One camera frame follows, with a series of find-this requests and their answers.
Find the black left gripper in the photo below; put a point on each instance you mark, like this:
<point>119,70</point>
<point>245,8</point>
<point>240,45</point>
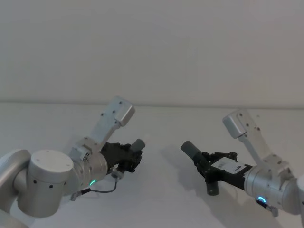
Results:
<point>113,154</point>

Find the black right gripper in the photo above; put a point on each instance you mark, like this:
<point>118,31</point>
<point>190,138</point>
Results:
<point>228,172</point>

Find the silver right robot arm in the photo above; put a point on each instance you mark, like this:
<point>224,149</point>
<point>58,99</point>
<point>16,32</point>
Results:
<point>266,180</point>

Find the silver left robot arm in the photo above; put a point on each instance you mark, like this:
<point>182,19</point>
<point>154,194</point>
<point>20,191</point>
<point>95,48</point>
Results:
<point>47,171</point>

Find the white table cloth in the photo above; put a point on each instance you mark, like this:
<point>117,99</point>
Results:
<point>156,204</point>

